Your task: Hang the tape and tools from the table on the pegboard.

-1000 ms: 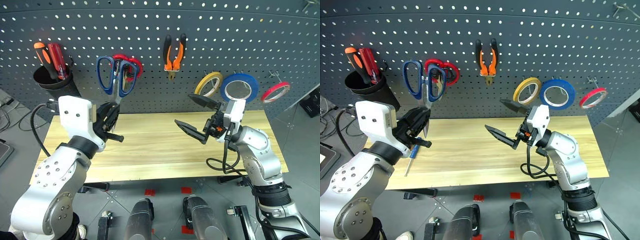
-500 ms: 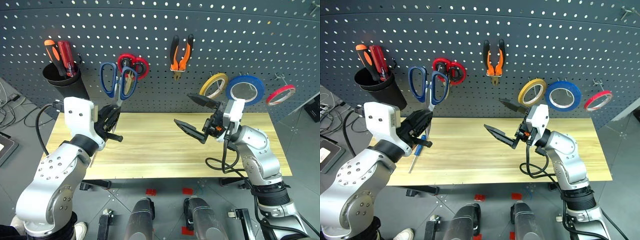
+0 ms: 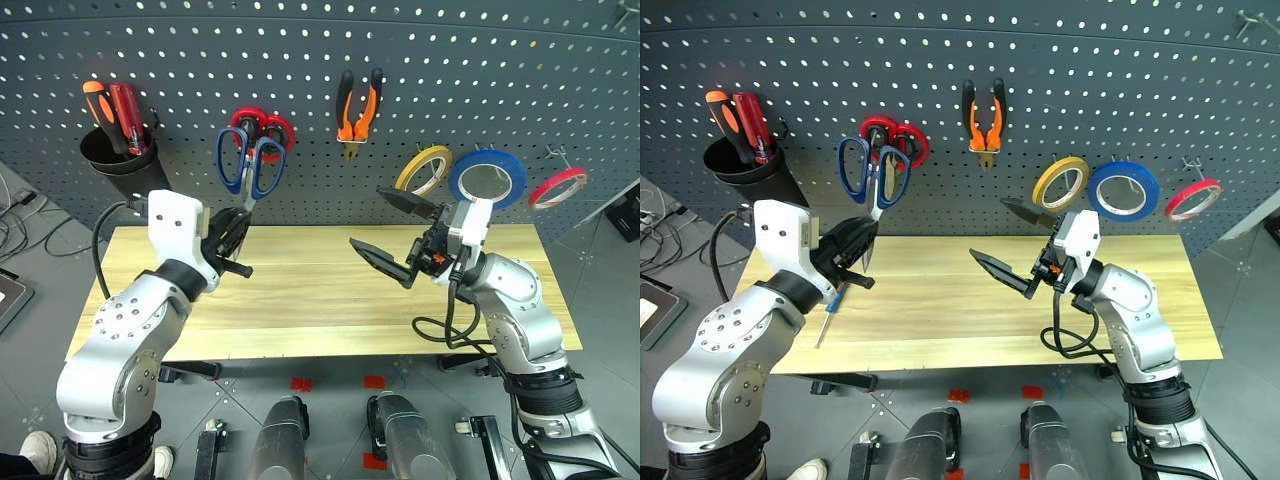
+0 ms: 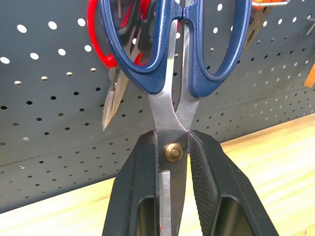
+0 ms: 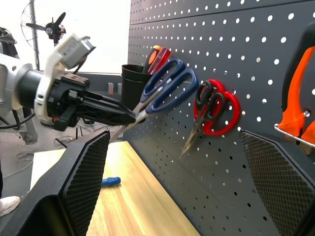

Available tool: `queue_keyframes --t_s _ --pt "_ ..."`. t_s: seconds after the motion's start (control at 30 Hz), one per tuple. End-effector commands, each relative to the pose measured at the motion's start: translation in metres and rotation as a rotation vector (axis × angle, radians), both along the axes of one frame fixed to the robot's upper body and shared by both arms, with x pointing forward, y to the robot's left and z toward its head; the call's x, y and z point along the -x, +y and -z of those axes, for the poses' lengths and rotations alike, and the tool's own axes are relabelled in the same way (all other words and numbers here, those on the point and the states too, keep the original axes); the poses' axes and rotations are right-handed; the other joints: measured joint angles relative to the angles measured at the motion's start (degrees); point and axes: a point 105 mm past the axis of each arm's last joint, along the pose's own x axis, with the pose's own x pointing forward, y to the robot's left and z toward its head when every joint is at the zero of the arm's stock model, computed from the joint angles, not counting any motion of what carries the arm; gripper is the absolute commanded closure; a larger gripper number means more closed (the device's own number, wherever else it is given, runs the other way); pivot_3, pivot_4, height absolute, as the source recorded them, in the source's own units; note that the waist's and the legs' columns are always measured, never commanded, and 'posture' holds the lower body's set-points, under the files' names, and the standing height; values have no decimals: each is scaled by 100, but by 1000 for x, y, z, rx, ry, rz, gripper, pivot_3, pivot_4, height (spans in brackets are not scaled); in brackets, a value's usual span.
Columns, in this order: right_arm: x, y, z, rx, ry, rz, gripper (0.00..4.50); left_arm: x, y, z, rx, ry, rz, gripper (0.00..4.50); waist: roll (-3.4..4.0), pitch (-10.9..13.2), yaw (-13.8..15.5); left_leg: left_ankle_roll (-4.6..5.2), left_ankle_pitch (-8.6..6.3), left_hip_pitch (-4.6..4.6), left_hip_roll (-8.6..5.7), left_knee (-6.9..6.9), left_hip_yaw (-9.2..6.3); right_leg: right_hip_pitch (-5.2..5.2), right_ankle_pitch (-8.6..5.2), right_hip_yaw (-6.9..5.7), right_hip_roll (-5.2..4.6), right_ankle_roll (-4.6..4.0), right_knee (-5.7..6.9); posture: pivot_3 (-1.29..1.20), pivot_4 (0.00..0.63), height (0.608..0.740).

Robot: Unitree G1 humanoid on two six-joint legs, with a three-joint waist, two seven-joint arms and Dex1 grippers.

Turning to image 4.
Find grey pegboard panel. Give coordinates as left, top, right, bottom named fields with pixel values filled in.
left=0, top=0, right=315, bottom=214

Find silver pegboard hook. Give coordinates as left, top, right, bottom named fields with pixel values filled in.
left=257, top=1, right=289, bottom=7
left=306, top=14, right=315, bottom=36

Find orange tool piece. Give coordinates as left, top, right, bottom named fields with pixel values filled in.
left=303, top=62, right=315, bottom=89

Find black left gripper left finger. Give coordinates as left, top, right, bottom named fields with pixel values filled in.
left=101, top=130, right=162, bottom=236

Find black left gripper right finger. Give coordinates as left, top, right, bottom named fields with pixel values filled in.
left=187, top=129, right=280, bottom=236

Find orange and black pliers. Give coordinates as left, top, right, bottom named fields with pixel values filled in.
left=243, top=0, right=289, bottom=51

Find blue handled scissors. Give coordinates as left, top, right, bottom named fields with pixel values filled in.
left=98, top=0, right=253, bottom=236

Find red handled scissors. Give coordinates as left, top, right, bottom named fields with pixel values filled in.
left=87, top=0, right=155, bottom=132

